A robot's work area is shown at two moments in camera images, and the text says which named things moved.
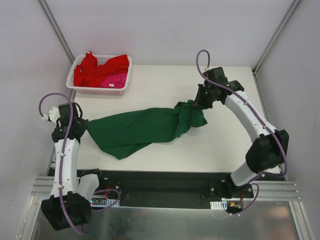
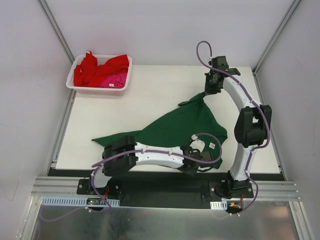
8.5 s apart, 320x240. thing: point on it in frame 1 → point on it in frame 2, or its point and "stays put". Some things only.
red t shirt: (89, 74) stays put
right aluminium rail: (278, 191) stays put
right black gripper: (200, 99) → (211, 89)
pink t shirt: (117, 81) stays put
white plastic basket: (101, 59) stays put
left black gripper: (81, 125) → (204, 155)
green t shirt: (124, 132) → (194, 119)
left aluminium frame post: (53, 23) stays put
